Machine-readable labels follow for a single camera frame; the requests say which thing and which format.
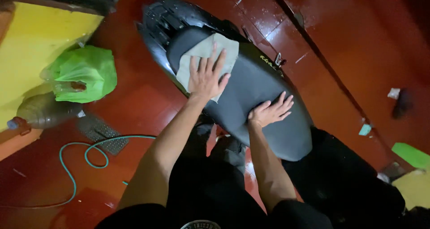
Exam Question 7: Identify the beige wiping cloth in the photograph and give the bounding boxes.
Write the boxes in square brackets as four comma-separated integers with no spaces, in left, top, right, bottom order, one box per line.
[176,32,240,103]

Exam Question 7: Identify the large clear plastic bottle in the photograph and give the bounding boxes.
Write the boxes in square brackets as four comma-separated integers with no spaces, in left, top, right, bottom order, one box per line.
[7,92,84,131]

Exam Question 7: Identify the metal floor drain grate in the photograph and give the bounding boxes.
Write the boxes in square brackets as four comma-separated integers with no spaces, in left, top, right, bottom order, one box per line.
[76,116,129,156]

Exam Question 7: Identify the person's black printed shirt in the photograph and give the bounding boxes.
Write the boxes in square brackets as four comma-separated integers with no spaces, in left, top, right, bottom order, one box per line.
[95,199,334,229]

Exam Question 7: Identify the teal garden hose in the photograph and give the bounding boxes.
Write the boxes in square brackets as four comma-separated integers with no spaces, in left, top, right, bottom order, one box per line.
[0,135,157,209]

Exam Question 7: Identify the person's black shorts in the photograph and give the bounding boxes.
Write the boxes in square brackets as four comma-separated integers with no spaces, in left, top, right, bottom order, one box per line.
[166,126,406,229]

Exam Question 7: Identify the dark slipper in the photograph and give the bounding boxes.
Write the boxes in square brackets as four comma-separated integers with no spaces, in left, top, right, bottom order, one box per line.
[391,89,414,120]

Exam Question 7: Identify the metal motorcycle footpeg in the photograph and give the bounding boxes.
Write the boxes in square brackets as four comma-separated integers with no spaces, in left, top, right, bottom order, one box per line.
[274,52,287,68]

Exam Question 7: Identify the green flat board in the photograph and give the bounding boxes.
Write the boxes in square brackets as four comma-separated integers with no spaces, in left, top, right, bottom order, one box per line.
[391,142,430,171]

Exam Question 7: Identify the person's left hand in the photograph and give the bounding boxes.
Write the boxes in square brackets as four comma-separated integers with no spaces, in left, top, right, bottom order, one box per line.
[188,42,232,102]

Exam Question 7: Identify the black motorcycle seat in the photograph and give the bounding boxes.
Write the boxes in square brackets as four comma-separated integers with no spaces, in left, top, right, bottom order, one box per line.
[166,26,314,162]

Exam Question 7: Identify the black motorcycle body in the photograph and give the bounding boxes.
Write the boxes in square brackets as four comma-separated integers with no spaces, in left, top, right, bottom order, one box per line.
[136,0,314,146]

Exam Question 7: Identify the person's right hand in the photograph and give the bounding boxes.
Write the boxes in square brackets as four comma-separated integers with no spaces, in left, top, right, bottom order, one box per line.
[247,91,295,128]

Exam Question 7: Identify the green plastic bag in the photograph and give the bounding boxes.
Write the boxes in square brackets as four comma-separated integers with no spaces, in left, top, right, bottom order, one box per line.
[43,45,118,104]

